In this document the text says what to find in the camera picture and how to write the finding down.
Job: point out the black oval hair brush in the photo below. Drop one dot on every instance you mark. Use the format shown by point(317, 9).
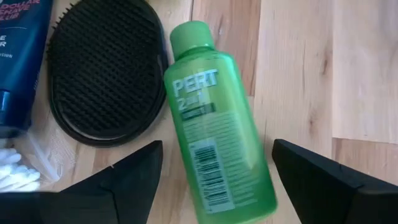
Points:
point(105, 71)

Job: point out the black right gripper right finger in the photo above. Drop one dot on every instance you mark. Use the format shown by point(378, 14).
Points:
point(342, 202)

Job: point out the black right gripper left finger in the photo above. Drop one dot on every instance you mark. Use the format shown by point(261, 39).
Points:
point(93, 205)

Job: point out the dark blue shave tube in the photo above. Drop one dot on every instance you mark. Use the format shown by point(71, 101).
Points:
point(18, 62)

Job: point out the clear vanity pack bag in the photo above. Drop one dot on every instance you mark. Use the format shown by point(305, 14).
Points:
point(15, 174)

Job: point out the green Pert shampoo bottle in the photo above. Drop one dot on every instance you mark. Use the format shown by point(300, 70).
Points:
point(214, 140)

